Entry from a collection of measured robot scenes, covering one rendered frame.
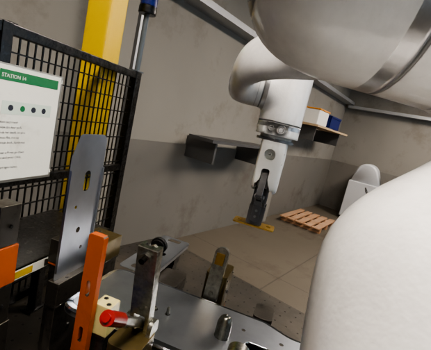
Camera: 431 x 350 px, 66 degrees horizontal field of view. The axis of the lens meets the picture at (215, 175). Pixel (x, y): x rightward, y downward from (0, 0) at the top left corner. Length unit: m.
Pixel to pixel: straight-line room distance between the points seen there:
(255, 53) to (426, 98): 0.37
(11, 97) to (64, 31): 1.66
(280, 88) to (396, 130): 7.36
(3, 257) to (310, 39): 0.67
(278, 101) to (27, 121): 0.70
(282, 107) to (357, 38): 0.45
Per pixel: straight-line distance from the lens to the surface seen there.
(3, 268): 0.76
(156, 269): 0.56
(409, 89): 0.21
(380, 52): 0.19
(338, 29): 0.18
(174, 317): 0.79
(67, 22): 2.64
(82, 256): 0.92
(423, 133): 7.90
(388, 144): 7.94
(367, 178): 7.31
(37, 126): 1.08
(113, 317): 0.51
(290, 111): 0.63
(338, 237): 0.16
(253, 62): 0.55
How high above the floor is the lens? 1.43
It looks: 10 degrees down
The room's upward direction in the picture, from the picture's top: 13 degrees clockwise
